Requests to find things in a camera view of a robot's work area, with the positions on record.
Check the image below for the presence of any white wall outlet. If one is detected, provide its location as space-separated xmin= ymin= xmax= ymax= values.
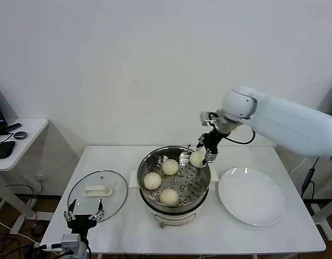
xmin=36 ymin=174 xmax=46 ymax=193

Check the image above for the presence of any black cable with adapter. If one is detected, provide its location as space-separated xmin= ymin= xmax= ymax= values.
xmin=301 ymin=157 xmax=321 ymax=201

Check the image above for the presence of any glass lid with cream handle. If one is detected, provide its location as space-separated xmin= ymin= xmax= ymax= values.
xmin=67 ymin=169 xmax=129 ymax=224

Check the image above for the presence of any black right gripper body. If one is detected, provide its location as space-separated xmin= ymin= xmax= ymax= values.
xmin=202 ymin=130 xmax=223 ymax=154

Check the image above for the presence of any white steamed baozi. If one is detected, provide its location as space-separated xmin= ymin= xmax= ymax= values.
xmin=143 ymin=172 xmax=162 ymax=190
xmin=158 ymin=188 xmax=180 ymax=207
xmin=188 ymin=151 xmax=206 ymax=168
xmin=161 ymin=159 xmax=180 ymax=176

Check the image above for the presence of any perforated steel steamer basket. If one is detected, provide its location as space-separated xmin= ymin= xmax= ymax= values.
xmin=130 ymin=145 xmax=220 ymax=215

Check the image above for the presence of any white side table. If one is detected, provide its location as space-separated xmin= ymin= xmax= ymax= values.
xmin=311 ymin=161 xmax=332 ymax=241
xmin=0 ymin=118 xmax=50 ymax=235

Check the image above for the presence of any black stick remote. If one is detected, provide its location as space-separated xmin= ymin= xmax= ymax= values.
xmin=3 ymin=122 xmax=22 ymax=133

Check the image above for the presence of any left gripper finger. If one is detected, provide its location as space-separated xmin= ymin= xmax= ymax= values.
xmin=89 ymin=198 xmax=106 ymax=222
xmin=63 ymin=199 xmax=78 ymax=222

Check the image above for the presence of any thin white cable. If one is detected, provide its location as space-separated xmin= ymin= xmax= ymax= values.
xmin=291 ymin=156 xmax=308 ymax=175

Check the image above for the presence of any black floor cable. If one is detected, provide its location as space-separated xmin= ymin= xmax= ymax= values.
xmin=4 ymin=183 xmax=37 ymax=214

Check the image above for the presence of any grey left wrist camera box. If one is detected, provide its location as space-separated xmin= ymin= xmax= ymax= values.
xmin=39 ymin=233 xmax=82 ymax=253

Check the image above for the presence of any white round plate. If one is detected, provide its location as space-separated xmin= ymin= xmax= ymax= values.
xmin=218 ymin=167 xmax=286 ymax=227

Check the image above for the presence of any black computer mouse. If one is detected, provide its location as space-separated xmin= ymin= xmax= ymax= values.
xmin=0 ymin=140 xmax=16 ymax=159

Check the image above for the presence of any cream electric cooker base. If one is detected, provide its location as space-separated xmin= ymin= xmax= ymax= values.
xmin=130 ymin=178 xmax=219 ymax=229

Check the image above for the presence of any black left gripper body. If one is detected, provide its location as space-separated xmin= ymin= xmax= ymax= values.
xmin=65 ymin=214 xmax=98 ymax=236

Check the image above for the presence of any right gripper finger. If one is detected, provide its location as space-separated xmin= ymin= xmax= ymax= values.
xmin=195 ymin=134 xmax=207 ymax=152
xmin=202 ymin=151 xmax=219 ymax=166

